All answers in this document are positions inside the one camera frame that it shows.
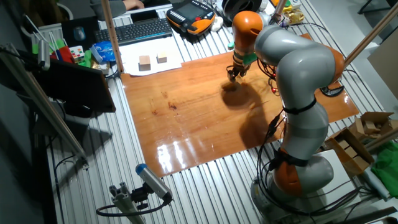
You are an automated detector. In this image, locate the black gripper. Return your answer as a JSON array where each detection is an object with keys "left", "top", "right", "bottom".
[{"left": 226, "top": 61, "right": 249, "bottom": 83}]

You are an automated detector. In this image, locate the person hand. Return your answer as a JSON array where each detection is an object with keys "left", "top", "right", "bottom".
[{"left": 123, "top": 0, "right": 146, "bottom": 11}]

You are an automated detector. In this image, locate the white plastic figure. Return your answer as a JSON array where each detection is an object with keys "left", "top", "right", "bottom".
[{"left": 210, "top": 16, "right": 224, "bottom": 33}]

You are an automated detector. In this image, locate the glossy wooden board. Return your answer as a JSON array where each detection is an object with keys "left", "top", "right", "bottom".
[{"left": 120, "top": 32, "right": 361, "bottom": 178}]

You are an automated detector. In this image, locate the black filament spool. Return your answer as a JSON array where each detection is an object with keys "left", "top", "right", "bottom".
[{"left": 221, "top": 0, "right": 264, "bottom": 19}]

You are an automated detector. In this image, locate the black orange teach pendant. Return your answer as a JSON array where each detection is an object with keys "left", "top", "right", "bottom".
[{"left": 165, "top": 0, "right": 216, "bottom": 35}]

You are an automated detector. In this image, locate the gold foil packet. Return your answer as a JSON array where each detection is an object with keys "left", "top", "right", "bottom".
[{"left": 281, "top": 8, "right": 305, "bottom": 26}]

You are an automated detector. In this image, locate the large wooden cube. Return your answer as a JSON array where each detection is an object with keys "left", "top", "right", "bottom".
[{"left": 138, "top": 55, "right": 152, "bottom": 72}]

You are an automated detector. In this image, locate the black C-clamp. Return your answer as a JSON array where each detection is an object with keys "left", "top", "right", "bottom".
[{"left": 319, "top": 84, "right": 345, "bottom": 98}]

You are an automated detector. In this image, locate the white paper sheet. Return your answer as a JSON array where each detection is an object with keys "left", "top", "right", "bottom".
[{"left": 118, "top": 37, "right": 183, "bottom": 77}]

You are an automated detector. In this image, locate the black keyboard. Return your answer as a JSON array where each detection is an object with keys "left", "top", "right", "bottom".
[{"left": 94, "top": 17, "right": 174, "bottom": 47}]

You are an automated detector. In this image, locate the black smartphone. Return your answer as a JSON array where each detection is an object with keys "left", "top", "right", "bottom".
[{"left": 130, "top": 9, "right": 159, "bottom": 24}]

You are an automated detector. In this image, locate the blue plastic bag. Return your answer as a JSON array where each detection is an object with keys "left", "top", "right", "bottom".
[{"left": 93, "top": 40, "right": 116, "bottom": 62}]

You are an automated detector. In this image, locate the brown cardboard box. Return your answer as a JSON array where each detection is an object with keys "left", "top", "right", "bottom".
[{"left": 323, "top": 126, "right": 376, "bottom": 178}]

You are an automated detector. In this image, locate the small cardboard box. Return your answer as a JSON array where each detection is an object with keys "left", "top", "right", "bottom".
[{"left": 348, "top": 111, "right": 398, "bottom": 141}]

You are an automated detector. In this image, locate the brown cardboard panel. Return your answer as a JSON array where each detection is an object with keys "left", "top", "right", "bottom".
[{"left": 367, "top": 36, "right": 398, "bottom": 100}]

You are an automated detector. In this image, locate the colourful puzzle cube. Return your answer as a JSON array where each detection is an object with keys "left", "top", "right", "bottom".
[{"left": 68, "top": 45, "right": 85, "bottom": 64}]

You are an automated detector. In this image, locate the dark computer mouse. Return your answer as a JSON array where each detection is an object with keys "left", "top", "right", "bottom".
[{"left": 73, "top": 26, "right": 86, "bottom": 42}]

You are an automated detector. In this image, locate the black monitor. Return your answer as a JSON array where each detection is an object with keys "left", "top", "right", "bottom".
[{"left": 17, "top": 49, "right": 116, "bottom": 119}]

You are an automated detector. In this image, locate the short aluminium profile stand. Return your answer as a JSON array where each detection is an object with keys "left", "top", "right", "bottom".
[{"left": 108, "top": 182, "right": 147, "bottom": 224}]

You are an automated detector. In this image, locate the red packet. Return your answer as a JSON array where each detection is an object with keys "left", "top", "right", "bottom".
[{"left": 49, "top": 45, "right": 75, "bottom": 65}]

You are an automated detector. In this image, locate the black mouse pad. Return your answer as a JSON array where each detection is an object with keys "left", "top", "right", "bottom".
[{"left": 61, "top": 16, "right": 100, "bottom": 50}]

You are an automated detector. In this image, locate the pale grey roll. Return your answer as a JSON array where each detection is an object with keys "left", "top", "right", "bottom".
[{"left": 362, "top": 167, "right": 391, "bottom": 200}]

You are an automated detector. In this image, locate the green cloth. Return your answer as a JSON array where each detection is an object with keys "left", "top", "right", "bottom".
[{"left": 371, "top": 148, "right": 398, "bottom": 199}]

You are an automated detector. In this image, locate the frame pole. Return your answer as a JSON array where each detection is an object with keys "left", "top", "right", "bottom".
[
  {"left": 101, "top": 0, "right": 125, "bottom": 74},
  {"left": 269, "top": 0, "right": 289, "bottom": 26},
  {"left": 343, "top": 1, "right": 398, "bottom": 68},
  {"left": 364, "top": 126, "right": 398, "bottom": 153}
]

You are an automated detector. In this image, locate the silver camera blue end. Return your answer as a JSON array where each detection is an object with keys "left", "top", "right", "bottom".
[{"left": 135, "top": 163, "right": 174, "bottom": 203}]

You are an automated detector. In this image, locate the black camera bracket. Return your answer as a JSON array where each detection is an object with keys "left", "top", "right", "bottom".
[{"left": 130, "top": 183, "right": 150, "bottom": 211}]

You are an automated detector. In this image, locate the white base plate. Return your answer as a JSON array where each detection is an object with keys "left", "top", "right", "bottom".
[{"left": 313, "top": 148, "right": 363, "bottom": 215}]

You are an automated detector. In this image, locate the black camera cable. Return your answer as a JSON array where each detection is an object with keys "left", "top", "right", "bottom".
[{"left": 95, "top": 192, "right": 174, "bottom": 218}]

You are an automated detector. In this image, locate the long aluminium frame strut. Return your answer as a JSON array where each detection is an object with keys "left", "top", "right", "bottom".
[{"left": 0, "top": 43, "right": 90, "bottom": 170}]

